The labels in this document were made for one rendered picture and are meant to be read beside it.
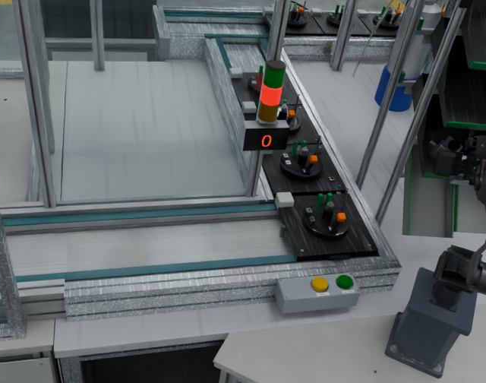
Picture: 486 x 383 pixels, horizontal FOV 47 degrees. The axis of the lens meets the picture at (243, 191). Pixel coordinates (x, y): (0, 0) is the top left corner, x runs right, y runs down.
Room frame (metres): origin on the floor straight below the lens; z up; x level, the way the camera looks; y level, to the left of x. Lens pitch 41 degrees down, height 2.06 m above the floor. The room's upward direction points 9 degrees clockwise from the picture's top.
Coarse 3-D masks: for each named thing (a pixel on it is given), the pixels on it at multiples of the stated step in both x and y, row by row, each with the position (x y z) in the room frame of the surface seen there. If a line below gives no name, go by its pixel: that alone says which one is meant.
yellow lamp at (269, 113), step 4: (260, 104) 1.23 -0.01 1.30; (264, 104) 1.22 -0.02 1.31; (260, 108) 1.23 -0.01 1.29; (264, 108) 1.22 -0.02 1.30; (268, 108) 1.22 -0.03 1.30; (272, 108) 1.22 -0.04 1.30; (276, 108) 1.23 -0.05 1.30; (260, 112) 1.22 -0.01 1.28; (264, 112) 1.22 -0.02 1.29; (268, 112) 1.22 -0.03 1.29; (272, 112) 1.22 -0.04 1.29; (276, 112) 1.23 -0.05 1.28; (260, 116) 1.22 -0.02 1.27; (264, 116) 1.22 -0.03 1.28; (268, 116) 1.22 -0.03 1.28; (272, 116) 1.22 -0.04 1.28; (276, 116) 1.24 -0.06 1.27; (264, 120) 1.22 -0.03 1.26; (268, 120) 1.22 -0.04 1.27; (272, 120) 1.22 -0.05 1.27
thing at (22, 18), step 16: (16, 0) 1.08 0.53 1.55; (16, 16) 1.08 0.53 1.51; (32, 48) 1.08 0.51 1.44; (32, 64) 1.08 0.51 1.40; (32, 80) 1.09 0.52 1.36; (32, 96) 1.09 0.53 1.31; (32, 112) 1.08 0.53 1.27; (32, 128) 1.08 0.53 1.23; (48, 160) 1.08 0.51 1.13; (48, 176) 1.08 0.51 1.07; (48, 192) 1.09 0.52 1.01
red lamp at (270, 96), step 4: (264, 88) 1.22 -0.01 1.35; (268, 88) 1.22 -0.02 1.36; (272, 88) 1.22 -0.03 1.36; (280, 88) 1.23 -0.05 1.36; (264, 92) 1.22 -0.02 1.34; (268, 92) 1.22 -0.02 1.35; (272, 92) 1.22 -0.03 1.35; (276, 92) 1.22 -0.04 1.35; (280, 92) 1.23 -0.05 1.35; (264, 96) 1.22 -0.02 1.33; (268, 96) 1.22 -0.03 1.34; (272, 96) 1.22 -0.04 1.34; (276, 96) 1.22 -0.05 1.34; (280, 96) 1.24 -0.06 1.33; (260, 100) 1.23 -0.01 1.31; (264, 100) 1.22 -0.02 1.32; (268, 100) 1.22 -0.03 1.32; (272, 100) 1.22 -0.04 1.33; (276, 100) 1.22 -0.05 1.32; (268, 104) 1.22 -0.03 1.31; (272, 104) 1.22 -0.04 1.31; (276, 104) 1.22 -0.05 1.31
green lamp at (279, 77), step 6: (270, 72) 1.22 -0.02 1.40; (276, 72) 1.22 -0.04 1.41; (282, 72) 1.22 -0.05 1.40; (264, 78) 1.23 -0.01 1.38; (270, 78) 1.22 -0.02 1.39; (276, 78) 1.22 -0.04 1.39; (282, 78) 1.23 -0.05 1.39; (264, 84) 1.23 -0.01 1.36; (270, 84) 1.22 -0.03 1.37; (276, 84) 1.22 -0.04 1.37
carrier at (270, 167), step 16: (304, 144) 1.47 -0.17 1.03; (320, 144) 1.57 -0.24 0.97; (272, 160) 1.44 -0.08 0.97; (288, 160) 1.41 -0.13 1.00; (304, 160) 1.41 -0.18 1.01; (320, 160) 1.45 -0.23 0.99; (272, 176) 1.36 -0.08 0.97; (288, 176) 1.37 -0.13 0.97; (304, 176) 1.36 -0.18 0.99; (320, 176) 1.40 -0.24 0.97; (336, 176) 1.41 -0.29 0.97; (272, 192) 1.29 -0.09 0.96; (304, 192) 1.31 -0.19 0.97; (320, 192) 1.32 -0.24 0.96
